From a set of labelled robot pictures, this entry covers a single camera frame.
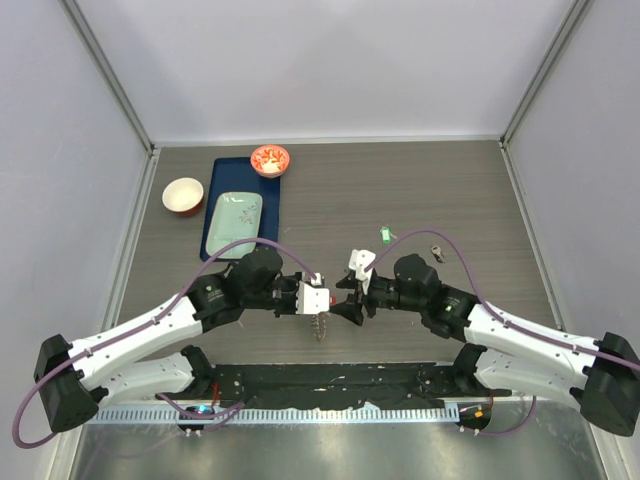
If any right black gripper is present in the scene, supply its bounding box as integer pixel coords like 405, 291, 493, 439
330, 269, 426, 325

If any metal disc key organizer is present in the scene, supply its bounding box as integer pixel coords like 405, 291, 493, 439
311, 312, 330, 342

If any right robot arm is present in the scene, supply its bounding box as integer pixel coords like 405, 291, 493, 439
331, 250, 639, 437

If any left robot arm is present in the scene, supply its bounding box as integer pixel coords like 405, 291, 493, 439
34, 248, 322, 433

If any light green rectangular plate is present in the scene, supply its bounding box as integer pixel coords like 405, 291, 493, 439
205, 192, 263, 256

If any green key tag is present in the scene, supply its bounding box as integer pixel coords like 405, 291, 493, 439
380, 226, 396, 245

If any black-head key far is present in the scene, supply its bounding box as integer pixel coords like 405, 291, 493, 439
430, 245, 445, 263

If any blue tray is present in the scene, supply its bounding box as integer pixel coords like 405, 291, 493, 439
200, 157, 281, 261

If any white and red bowl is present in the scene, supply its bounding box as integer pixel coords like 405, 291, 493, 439
161, 177, 204, 216

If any red patterned bowl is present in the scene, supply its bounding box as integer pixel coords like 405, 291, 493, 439
250, 144, 290, 178

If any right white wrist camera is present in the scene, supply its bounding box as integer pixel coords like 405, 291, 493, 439
348, 249, 376, 294

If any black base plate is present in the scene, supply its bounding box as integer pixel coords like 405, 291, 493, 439
214, 362, 511, 411

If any slotted cable duct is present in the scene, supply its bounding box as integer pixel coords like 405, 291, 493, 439
88, 403, 459, 426

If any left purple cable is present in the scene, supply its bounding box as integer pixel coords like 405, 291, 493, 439
12, 236, 321, 450

